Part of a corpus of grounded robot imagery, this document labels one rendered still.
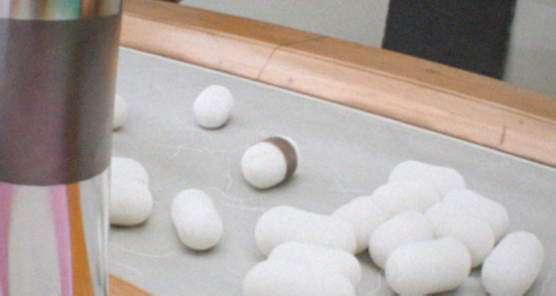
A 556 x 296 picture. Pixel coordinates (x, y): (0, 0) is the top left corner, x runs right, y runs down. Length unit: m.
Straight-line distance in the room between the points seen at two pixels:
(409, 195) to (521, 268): 0.07
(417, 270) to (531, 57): 2.17
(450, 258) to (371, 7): 2.30
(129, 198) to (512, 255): 0.15
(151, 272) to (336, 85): 0.28
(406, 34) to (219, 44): 1.94
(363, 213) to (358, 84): 0.23
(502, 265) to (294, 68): 0.30
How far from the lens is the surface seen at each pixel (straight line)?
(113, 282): 0.20
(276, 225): 0.26
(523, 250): 0.27
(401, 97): 0.49
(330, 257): 0.24
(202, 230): 0.26
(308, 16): 2.65
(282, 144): 0.34
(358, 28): 2.57
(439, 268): 0.26
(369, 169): 0.38
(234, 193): 0.33
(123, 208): 0.28
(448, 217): 0.29
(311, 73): 0.51
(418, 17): 2.46
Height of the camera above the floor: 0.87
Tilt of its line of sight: 18 degrees down
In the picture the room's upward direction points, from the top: 8 degrees clockwise
